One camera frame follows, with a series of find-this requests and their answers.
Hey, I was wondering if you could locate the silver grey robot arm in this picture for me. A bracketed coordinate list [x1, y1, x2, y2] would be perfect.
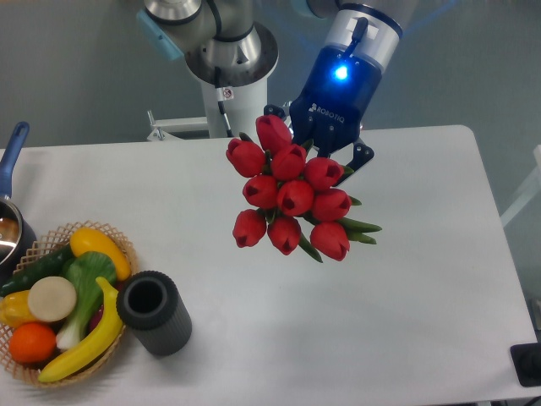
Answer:
[137, 1, 416, 171]

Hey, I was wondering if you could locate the yellow bell pepper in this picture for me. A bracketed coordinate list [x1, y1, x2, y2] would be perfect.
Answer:
[1, 290, 38, 328]

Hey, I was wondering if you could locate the orange fruit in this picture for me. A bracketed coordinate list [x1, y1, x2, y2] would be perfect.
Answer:
[8, 322, 57, 364]

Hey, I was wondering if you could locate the beige round radish slice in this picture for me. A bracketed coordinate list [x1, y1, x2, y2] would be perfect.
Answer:
[27, 277, 77, 322]

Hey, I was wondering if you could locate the dark grey ribbed vase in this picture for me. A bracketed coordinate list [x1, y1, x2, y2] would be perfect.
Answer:
[116, 271, 192, 356]

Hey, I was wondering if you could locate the green cucumber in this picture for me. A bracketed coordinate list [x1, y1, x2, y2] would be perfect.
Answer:
[1, 245, 74, 298]

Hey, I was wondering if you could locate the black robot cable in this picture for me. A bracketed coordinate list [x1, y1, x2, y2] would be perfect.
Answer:
[212, 67, 234, 139]

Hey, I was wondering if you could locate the yellow lemon squash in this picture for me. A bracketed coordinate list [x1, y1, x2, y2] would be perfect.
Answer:
[69, 228, 131, 282]

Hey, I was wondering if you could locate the red tulip bouquet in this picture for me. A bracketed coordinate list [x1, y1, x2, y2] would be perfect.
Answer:
[226, 115, 381, 261]

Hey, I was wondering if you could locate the green bok choy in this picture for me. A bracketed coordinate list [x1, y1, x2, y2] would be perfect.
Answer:
[57, 251, 117, 352]

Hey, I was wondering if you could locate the white frame at right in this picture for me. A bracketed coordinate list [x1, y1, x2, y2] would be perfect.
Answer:
[500, 145, 540, 228]

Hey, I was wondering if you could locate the woven wicker basket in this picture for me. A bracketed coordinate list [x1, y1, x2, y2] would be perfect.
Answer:
[1, 221, 139, 388]

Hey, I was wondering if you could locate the yellow banana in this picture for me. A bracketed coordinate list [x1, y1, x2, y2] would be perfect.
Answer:
[38, 277, 123, 383]

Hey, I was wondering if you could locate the blue handled saucepan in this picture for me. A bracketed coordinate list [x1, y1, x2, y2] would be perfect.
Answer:
[1, 122, 36, 284]

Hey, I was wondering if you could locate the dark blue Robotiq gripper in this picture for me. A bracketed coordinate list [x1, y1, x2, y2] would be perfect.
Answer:
[264, 47, 382, 187]

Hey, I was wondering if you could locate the black device at table edge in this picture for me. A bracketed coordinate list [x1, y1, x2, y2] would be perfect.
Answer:
[510, 343, 540, 387]

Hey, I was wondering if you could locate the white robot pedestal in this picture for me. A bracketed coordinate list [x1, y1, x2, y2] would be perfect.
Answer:
[147, 79, 267, 141]

